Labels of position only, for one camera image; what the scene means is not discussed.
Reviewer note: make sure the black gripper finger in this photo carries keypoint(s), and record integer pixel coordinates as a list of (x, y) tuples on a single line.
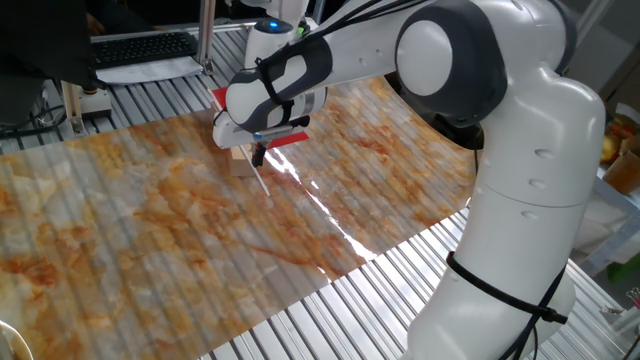
[(262, 151), (256, 155)]

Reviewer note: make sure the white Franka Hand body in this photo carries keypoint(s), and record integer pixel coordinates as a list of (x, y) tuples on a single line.
[(232, 135)]

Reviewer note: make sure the white Franka Panda arm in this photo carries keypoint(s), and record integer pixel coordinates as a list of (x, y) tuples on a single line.
[(525, 150)]

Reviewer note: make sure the person's bare hand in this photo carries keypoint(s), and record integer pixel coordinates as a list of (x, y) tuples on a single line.
[(96, 26)]

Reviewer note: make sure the light wooden cube block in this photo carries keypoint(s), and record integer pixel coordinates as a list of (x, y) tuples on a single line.
[(240, 166)]

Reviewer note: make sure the white paper sheet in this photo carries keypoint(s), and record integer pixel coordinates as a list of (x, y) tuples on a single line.
[(150, 70)]

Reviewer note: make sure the orange marble pattern mat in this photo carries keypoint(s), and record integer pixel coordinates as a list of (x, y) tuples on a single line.
[(175, 225)]

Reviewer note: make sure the black computer keyboard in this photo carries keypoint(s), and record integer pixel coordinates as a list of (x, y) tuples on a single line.
[(145, 49)]

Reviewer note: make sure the person in black clothing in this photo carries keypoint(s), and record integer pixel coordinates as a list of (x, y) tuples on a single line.
[(40, 40)]

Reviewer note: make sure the white bowl rim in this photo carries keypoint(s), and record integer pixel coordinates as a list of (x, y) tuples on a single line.
[(12, 340)]

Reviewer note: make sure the brown cardboard box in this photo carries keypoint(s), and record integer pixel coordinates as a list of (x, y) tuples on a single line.
[(625, 172)]

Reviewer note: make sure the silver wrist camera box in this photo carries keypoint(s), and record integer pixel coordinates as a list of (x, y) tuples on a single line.
[(280, 133)]

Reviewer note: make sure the short aluminium post with bracket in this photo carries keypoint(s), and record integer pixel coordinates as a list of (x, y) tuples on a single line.
[(92, 102)]

